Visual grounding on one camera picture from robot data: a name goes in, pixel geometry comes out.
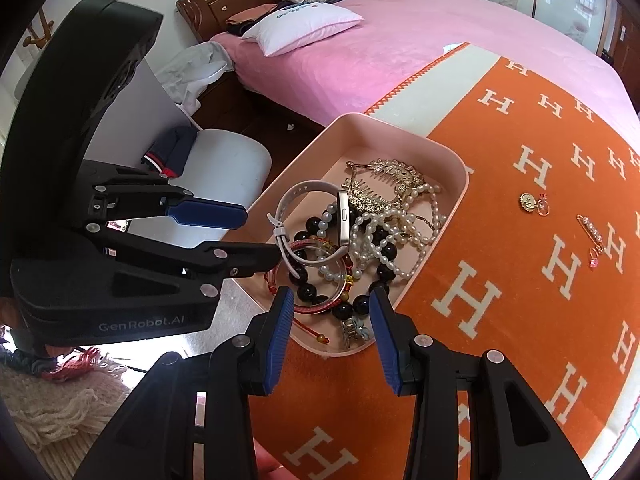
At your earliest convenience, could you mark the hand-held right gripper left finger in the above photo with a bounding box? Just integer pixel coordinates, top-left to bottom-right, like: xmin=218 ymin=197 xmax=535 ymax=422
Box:
xmin=72 ymin=286 xmax=296 ymax=480

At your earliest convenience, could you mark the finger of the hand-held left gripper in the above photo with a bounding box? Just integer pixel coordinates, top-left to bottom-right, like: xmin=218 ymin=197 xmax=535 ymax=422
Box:
xmin=107 ymin=232 xmax=284 ymax=296
xmin=87 ymin=182 xmax=249 ymax=229

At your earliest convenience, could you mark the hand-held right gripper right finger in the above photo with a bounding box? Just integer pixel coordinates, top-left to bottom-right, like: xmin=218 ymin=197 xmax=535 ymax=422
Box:
xmin=367 ymin=284 xmax=593 ymax=480

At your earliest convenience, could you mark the red cord bracelet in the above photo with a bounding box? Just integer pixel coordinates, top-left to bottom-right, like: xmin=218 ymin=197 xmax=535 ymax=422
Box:
xmin=287 ymin=240 xmax=356 ymax=346

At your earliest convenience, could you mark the pink clear bangle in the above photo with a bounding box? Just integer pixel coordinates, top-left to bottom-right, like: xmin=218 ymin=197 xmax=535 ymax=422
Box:
xmin=265 ymin=247 xmax=353 ymax=316

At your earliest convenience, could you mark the black bead bracelet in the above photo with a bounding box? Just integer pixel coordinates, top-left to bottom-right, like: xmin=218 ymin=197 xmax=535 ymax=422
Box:
xmin=292 ymin=202 xmax=406 ymax=321

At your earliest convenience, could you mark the white pearl necklace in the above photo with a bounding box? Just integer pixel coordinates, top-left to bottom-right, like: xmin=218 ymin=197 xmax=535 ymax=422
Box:
xmin=315 ymin=182 xmax=448 ymax=283

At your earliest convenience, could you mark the pale strap smartwatch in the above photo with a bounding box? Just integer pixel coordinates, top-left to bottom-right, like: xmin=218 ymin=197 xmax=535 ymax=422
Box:
xmin=267 ymin=180 xmax=351 ymax=281

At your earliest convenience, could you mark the gold leaf hair comb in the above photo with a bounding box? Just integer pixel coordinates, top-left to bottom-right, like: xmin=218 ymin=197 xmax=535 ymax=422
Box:
xmin=344 ymin=158 xmax=428 ymax=213

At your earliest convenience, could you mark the pink plastic storage box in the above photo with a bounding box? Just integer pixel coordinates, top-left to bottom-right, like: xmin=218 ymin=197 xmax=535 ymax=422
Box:
xmin=232 ymin=112 xmax=469 ymax=358

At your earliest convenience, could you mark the white chair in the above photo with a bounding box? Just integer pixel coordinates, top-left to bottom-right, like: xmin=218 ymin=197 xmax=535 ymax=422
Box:
xmin=100 ymin=55 xmax=273 ymax=201

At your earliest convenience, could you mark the wooden coat rack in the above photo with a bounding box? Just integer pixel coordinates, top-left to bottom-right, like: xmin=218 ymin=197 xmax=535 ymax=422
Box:
xmin=22 ymin=10 xmax=55 ymax=48

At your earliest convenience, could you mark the navy red striped garment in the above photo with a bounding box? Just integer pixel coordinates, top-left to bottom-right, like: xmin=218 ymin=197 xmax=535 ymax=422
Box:
xmin=141 ymin=126 xmax=197 ymax=179

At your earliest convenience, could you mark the orange patterned blanket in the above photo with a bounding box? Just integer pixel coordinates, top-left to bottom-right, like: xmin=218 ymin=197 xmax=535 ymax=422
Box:
xmin=247 ymin=42 xmax=640 ymax=480

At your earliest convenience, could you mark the white crumpled clothes pile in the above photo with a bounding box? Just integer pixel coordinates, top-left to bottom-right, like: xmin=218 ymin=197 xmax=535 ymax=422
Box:
xmin=156 ymin=41 xmax=236 ymax=111

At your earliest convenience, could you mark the wooden headboard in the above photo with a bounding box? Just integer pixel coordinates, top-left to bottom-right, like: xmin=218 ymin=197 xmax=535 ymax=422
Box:
xmin=176 ymin=0 xmax=341 ymax=43

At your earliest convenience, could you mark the brown folded garment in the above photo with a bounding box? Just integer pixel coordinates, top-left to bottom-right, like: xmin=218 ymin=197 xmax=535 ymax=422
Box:
xmin=225 ymin=2 xmax=278 ymax=37

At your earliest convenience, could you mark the white pillow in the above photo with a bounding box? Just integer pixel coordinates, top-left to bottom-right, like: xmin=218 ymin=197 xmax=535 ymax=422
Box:
xmin=241 ymin=1 xmax=365 ymax=57

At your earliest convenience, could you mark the person's cream knitted clothing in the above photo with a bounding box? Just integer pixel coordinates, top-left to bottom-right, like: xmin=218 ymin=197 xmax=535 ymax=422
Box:
xmin=0 ymin=345 xmax=133 ymax=461

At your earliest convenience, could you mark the pearl safety pin brooch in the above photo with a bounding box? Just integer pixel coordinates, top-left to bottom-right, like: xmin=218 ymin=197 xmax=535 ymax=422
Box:
xmin=576 ymin=214 xmax=610 ymax=271

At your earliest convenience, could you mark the pink bed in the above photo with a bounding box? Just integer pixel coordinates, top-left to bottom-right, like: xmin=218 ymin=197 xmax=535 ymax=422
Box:
xmin=210 ymin=0 xmax=640 ymax=136

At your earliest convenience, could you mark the brown wooden door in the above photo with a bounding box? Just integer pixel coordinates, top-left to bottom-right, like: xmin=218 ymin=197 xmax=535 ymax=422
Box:
xmin=597 ymin=5 xmax=640 ymax=81

